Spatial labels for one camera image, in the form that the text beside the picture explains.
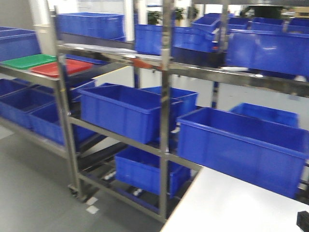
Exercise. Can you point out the red plastic tray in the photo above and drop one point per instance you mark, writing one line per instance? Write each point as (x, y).
(51, 69)

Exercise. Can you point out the blue bin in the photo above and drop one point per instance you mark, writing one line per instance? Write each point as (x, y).
(266, 113)
(264, 153)

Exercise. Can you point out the blue bin behind lower left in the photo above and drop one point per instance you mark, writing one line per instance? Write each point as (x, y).
(266, 113)

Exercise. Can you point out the green plastic tray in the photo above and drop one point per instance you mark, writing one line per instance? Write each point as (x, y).
(25, 63)

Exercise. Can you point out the blue bin upper shelf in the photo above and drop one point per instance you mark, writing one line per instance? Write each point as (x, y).
(278, 52)

